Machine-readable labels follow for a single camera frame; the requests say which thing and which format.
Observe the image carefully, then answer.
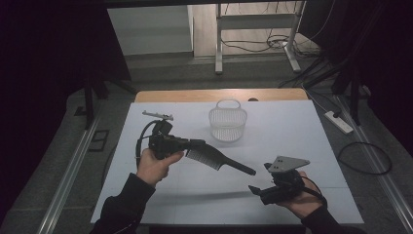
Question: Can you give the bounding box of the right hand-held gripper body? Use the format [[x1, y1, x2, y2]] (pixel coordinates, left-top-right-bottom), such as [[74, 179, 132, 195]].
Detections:
[[260, 155, 311, 206]]

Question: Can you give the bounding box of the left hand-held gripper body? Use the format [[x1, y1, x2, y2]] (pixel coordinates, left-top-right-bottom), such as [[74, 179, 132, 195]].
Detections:
[[141, 110, 189, 160]]

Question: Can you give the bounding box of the black comb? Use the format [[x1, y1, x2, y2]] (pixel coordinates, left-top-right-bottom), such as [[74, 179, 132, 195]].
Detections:
[[185, 142, 257, 176]]

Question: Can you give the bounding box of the person's right hand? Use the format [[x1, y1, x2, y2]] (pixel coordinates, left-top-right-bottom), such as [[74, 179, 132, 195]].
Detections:
[[278, 171, 325, 219]]

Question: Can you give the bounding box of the person's left hand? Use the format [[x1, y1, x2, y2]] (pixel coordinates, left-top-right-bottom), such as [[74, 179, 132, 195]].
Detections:
[[135, 147, 185, 188]]

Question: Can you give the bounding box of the white plastic basket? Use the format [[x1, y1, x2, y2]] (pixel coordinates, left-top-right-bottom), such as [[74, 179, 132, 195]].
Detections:
[[207, 98, 248, 143]]

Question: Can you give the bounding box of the white table cover sheet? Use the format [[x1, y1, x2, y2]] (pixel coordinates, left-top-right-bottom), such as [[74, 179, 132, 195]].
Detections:
[[91, 99, 364, 226]]

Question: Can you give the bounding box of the white power strip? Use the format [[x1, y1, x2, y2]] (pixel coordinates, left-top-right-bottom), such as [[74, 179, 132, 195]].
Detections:
[[324, 110, 355, 135]]

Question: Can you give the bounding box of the black tripod stand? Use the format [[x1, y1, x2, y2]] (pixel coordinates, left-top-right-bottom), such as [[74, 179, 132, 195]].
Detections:
[[73, 69, 139, 131], [330, 61, 371, 127]]

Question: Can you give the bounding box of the grey board panel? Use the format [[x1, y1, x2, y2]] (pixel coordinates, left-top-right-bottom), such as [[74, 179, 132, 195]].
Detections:
[[106, 4, 195, 57]]

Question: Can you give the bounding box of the dark curtain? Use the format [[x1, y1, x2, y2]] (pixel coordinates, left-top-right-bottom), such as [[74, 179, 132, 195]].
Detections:
[[0, 0, 131, 137], [298, 0, 413, 157]]

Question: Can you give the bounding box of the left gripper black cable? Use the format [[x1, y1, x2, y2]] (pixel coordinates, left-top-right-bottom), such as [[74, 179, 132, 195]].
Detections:
[[135, 119, 162, 169]]

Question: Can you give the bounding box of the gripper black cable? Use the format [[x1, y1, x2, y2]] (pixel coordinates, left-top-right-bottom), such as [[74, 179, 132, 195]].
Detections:
[[135, 119, 162, 169], [300, 176, 328, 208]]

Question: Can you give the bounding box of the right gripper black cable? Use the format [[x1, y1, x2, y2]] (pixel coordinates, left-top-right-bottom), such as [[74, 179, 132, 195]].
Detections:
[[300, 176, 328, 208]]

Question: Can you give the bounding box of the black flat floor bracket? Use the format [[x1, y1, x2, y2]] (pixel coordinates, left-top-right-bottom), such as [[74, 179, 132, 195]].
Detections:
[[87, 129, 110, 153]]

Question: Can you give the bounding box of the aluminium floor rail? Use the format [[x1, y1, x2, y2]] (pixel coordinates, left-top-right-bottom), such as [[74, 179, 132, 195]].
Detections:
[[335, 96, 413, 234], [36, 118, 100, 234]]

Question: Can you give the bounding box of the black looped floor cable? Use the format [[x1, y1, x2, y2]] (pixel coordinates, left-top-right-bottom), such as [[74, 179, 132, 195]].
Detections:
[[336, 141, 393, 176]]

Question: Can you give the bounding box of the black floor cable tangle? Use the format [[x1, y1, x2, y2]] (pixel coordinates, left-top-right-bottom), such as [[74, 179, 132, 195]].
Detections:
[[220, 30, 322, 60]]

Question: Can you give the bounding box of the white metal stand frame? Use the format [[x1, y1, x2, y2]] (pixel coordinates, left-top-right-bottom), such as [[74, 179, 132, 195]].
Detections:
[[214, 0, 307, 75]]

